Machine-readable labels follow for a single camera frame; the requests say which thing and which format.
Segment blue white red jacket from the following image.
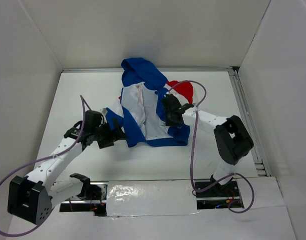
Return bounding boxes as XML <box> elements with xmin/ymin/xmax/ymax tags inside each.
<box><xmin>105</xmin><ymin>57</ymin><xmax>195</xmax><ymax>148</ymax></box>

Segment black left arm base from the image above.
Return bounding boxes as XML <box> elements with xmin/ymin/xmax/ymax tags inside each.
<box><xmin>59</xmin><ymin>181</ymin><xmax>108</xmax><ymax>217</ymax></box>

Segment white taped panel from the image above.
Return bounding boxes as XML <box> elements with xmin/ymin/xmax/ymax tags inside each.
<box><xmin>106</xmin><ymin>180</ymin><xmax>199</xmax><ymax>217</ymax></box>

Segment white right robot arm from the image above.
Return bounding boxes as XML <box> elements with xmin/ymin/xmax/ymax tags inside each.
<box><xmin>161</xmin><ymin>94</ymin><xmax>254</xmax><ymax>196</ymax></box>

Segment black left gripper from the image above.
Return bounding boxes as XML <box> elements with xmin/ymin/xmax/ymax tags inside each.
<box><xmin>92</xmin><ymin>117</ymin><xmax>128</xmax><ymax>149</ymax></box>

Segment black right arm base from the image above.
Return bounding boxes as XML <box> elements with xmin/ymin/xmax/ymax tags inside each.
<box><xmin>192</xmin><ymin>180</ymin><xmax>244</xmax><ymax>210</ymax></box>

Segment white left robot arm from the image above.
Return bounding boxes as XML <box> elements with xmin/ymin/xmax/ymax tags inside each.
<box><xmin>7</xmin><ymin>108</ymin><xmax>127</xmax><ymax>226</ymax></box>

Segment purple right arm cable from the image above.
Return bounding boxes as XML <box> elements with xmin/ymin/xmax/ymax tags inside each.
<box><xmin>165</xmin><ymin>79</ymin><xmax>255</xmax><ymax>214</ymax></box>

